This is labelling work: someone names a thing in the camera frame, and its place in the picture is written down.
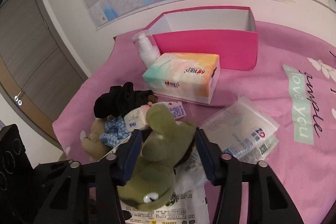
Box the green frog plush toy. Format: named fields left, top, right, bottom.
left=117, top=103, right=197, bottom=212

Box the cotton swab bag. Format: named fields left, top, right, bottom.
left=201, top=96, right=280, bottom=159

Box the grey brown door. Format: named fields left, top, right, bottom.
left=1, top=0, right=88, bottom=147

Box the floral pocket tissue pack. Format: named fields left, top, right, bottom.
left=124, top=101, right=186, bottom=132

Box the pink printed bedsheet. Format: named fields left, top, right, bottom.
left=52, top=22, right=335, bottom=223

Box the pastel tissue box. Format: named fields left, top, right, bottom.
left=142, top=53, right=221, bottom=105

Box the white pump spray bottle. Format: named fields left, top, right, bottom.
left=131, top=30, right=161, bottom=68

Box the pink open cardboard box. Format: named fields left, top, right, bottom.
left=145, top=6, right=258, bottom=71

